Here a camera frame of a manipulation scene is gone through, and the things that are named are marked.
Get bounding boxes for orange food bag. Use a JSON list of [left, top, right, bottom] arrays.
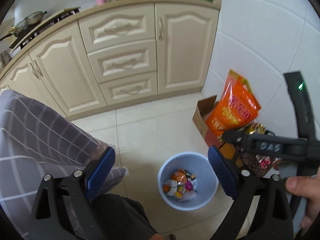
[[205, 69, 261, 137]]

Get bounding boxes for light blue trash bin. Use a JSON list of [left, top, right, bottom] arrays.
[[157, 152, 219, 211]]

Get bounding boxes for black gas hob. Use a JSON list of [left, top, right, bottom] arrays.
[[10, 7, 81, 50]]

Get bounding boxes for pink white plastic bag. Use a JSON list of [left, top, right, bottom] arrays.
[[180, 179, 198, 202]]

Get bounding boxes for clear bag with orange peels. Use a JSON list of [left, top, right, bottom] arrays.
[[163, 171, 188, 197]]

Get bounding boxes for pink utensil cup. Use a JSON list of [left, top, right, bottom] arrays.
[[95, 0, 106, 5]]

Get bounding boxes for cardboard box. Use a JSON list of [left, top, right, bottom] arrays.
[[192, 94, 226, 148]]

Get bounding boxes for grey checked tablecloth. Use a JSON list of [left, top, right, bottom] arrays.
[[0, 89, 130, 239]]

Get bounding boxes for person's right hand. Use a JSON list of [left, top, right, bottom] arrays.
[[285, 168, 320, 233]]

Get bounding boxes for lower kitchen cabinets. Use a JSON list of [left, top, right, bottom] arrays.
[[1, 0, 222, 120]]

